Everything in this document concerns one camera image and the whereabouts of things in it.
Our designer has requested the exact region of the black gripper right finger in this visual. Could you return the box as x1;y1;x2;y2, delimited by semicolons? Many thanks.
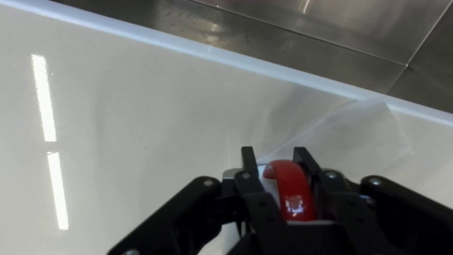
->
292;146;453;255

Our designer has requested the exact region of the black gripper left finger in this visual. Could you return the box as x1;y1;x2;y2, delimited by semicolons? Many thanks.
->
108;146;289;255

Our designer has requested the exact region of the white mug red handle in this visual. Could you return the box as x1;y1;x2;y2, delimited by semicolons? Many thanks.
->
262;161;319;224

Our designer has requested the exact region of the stainless steel sink basin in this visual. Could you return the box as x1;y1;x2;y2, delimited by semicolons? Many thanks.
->
51;0;453;115

